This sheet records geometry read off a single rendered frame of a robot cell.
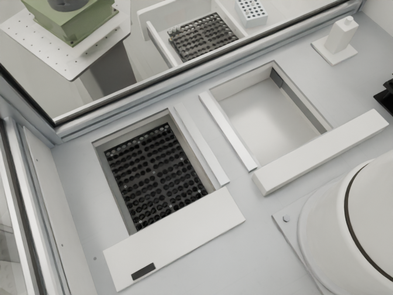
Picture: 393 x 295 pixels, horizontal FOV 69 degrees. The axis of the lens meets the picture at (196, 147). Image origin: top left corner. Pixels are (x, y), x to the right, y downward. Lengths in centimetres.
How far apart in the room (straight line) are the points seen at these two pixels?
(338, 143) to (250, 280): 33
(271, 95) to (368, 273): 58
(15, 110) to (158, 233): 36
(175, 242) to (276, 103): 51
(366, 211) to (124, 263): 42
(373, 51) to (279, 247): 59
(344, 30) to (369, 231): 53
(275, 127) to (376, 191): 49
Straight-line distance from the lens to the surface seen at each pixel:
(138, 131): 82
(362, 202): 42
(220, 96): 84
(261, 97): 89
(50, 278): 49
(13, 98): 61
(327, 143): 67
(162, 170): 69
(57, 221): 58
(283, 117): 86
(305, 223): 60
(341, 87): 81
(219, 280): 59
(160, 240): 59
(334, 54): 87
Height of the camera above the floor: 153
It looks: 64 degrees down
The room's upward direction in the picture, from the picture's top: 5 degrees counter-clockwise
